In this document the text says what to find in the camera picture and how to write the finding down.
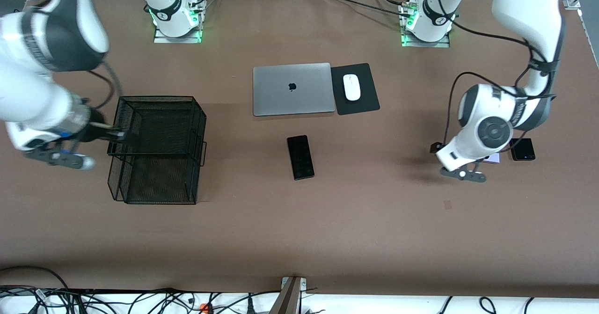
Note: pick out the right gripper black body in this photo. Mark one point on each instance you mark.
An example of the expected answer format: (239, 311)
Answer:
(97, 123)

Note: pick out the lilac flip phone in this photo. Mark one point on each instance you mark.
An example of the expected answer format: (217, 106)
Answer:
(493, 158)

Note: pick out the black flip phone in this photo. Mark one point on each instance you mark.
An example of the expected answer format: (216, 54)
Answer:
(524, 151)

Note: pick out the long black slab phone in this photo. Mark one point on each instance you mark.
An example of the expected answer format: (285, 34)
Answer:
(300, 157)

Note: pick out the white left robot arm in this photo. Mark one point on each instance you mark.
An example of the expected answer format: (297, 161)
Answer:
(529, 10)

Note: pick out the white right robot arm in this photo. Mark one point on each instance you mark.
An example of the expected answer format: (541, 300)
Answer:
(28, 94)

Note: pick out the black mouse pad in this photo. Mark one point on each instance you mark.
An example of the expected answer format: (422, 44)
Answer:
(362, 105)

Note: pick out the white computer mouse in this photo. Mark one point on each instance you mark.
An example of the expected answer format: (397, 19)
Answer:
(352, 89)

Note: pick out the silver closed laptop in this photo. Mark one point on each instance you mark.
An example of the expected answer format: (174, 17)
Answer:
(281, 89)

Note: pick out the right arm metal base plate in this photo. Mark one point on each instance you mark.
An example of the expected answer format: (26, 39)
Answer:
(164, 39)

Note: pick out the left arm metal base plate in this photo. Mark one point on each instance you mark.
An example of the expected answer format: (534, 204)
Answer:
(407, 44)

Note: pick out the aluminium profile post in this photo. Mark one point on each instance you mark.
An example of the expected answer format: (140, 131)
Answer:
(288, 300)

